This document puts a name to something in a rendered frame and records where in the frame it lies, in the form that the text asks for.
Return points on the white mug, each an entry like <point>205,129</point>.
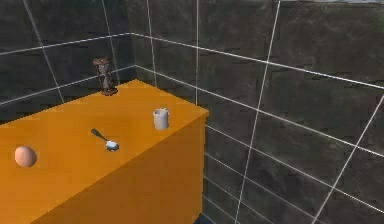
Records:
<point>161,120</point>

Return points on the orange cabinet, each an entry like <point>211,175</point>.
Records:
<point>80,173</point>

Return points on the silver spoon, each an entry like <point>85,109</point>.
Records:
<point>111,144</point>

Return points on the brown egg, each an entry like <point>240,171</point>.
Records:
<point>25,156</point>

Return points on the brown hourglass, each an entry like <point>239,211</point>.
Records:
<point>105,76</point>

